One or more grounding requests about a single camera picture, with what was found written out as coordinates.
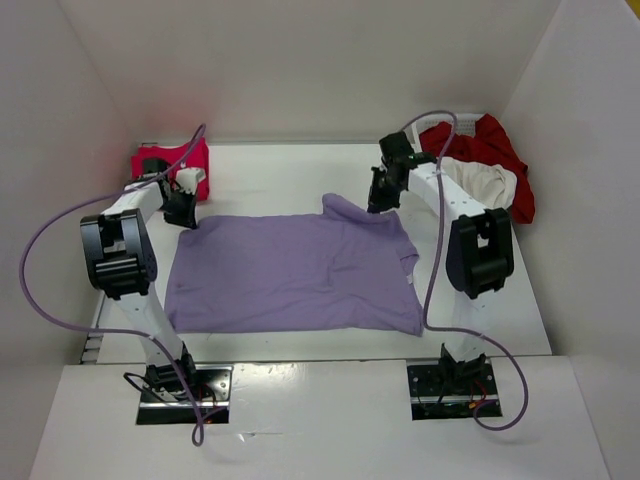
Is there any white plastic laundry basket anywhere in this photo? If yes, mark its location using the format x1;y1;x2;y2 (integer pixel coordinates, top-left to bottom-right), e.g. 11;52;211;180
405;113;482;146

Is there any pink t shirt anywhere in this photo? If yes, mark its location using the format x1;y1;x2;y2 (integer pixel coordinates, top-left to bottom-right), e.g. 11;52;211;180
130;139;210;202

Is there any lavender t shirt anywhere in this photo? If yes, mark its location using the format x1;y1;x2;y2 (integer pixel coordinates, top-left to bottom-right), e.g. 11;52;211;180
164;193;422;336

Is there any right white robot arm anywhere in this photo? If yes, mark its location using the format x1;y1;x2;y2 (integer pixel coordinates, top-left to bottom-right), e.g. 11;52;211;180
367;131;514;393

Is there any cream white t shirt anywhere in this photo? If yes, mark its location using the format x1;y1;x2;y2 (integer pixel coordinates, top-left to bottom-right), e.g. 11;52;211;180
441;157;517;209

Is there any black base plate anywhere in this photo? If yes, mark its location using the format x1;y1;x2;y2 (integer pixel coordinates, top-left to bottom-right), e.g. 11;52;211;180
126;365;233;426
407;362;502;421

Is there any dark red t shirt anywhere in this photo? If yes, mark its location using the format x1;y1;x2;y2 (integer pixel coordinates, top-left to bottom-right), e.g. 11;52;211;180
419;114;536;225

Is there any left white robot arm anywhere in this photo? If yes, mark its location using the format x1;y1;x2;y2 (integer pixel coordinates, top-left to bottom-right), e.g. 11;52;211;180
80;157;206;401

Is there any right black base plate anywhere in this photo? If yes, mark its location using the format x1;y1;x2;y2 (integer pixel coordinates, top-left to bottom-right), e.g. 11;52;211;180
407;362;502;421

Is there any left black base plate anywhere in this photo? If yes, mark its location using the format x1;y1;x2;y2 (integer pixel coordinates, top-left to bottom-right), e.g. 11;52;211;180
126;365;233;426

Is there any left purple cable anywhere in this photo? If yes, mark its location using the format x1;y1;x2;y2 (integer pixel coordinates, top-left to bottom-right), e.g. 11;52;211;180
18;123;209;446

